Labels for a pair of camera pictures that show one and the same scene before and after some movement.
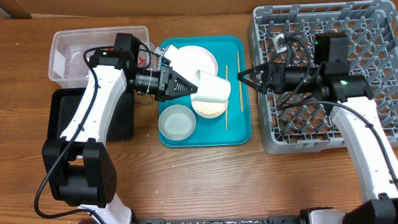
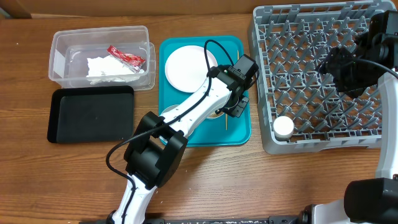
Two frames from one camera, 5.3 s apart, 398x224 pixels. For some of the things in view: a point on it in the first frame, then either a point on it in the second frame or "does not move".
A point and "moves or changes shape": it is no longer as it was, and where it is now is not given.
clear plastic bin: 67,66 does not move
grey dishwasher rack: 296,122 does not move
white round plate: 188,60 does not move
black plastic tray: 63,102 does not move
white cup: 211,88 moves or changes shape
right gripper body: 278,71 to 353,78
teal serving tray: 234,127 does not move
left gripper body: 163,92 to 236,107
